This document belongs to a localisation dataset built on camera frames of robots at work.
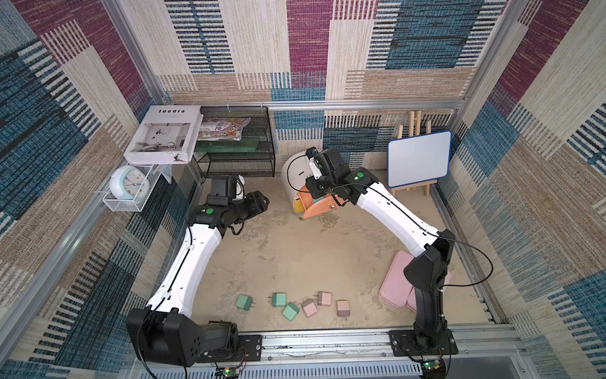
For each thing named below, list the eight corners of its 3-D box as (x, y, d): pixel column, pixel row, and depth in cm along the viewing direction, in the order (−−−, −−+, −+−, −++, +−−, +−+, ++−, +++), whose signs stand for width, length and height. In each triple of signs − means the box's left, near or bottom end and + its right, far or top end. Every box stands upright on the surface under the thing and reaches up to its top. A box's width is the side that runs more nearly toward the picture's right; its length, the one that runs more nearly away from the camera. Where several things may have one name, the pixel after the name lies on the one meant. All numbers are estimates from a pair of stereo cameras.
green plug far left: (236, 310, 83) (234, 308, 81) (238, 296, 86) (236, 294, 84) (253, 310, 83) (252, 308, 81) (255, 296, 86) (254, 294, 84)
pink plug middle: (317, 305, 83) (317, 304, 81) (317, 293, 85) (317, 291, 84) (332, 305, 83) (333, 304, 81) (331, 293, 85) (332, 291, 84)
